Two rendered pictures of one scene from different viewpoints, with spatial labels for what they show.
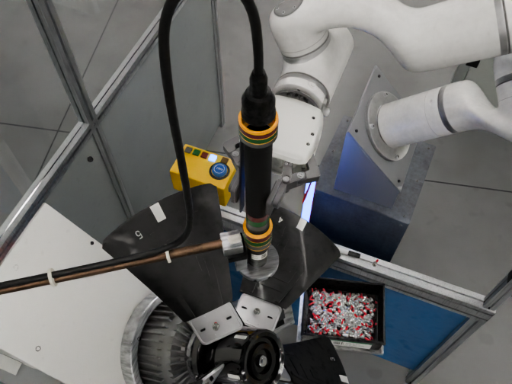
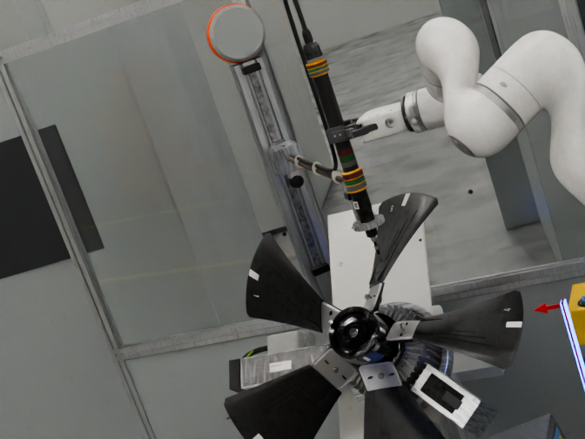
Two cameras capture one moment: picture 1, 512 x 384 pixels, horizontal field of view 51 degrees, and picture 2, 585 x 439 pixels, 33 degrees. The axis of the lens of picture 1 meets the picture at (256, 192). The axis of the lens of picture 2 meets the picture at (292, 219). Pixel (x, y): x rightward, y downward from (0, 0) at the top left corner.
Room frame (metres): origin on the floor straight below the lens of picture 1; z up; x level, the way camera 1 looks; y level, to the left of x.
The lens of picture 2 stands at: (0.32, -2.03, 1.99)
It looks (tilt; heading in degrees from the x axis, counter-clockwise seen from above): 13 degrees down; 93
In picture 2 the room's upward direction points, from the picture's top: 19 degrees counter-clockwise
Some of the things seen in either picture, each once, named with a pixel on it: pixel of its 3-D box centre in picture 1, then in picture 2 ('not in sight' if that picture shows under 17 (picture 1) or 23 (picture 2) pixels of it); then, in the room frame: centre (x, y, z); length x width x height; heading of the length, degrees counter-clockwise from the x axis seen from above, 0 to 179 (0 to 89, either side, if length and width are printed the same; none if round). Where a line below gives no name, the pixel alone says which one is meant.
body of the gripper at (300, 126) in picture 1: (284, 132); (387, 118); (0.47, -0.04, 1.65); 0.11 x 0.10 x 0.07; 158
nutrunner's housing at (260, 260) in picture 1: (257, 196); (339, 135); (0.37, 0.00, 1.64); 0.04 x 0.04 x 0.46
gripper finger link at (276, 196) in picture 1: (286, 192); (341, 134); (0.37, -0.04, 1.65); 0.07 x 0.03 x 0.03; 158
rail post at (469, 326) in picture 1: (438, 352); not in sight; (0.51, -0.63, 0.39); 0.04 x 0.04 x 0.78; 68
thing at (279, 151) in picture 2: not in sight; (285, 157); (0.23, 0.61, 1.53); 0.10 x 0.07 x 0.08; 103
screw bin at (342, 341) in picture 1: (342, 312); not in sight; (0.49, -0.23, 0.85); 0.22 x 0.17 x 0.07; 83
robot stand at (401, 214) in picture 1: (350, 237); not in sight; (0.91, -0.35, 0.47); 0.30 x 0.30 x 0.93; 65
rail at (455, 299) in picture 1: (334, 256); not in sight; (0.67, -0.23, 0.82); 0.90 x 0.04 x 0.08; 68
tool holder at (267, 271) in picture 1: (251, 250); (360, 203); (0.37, 0.01, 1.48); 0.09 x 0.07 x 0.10; 103
